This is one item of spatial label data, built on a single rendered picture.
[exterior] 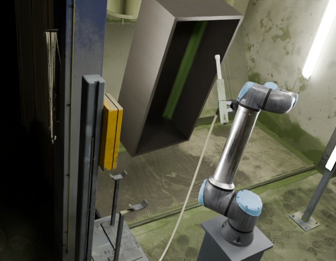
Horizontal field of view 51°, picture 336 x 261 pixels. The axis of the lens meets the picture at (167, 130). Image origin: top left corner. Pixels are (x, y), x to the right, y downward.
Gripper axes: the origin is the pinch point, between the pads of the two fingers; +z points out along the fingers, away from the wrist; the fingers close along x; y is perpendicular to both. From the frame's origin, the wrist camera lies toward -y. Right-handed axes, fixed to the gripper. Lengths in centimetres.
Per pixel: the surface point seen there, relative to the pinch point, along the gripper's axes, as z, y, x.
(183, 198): 23, 84, -60
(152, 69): 44, -10, 26
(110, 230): 73, -53, -69
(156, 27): 41, -27, 47
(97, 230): 80, -53, -69
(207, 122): -26, 184, 25
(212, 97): -34, 179, 54
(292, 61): -121, 137, 79
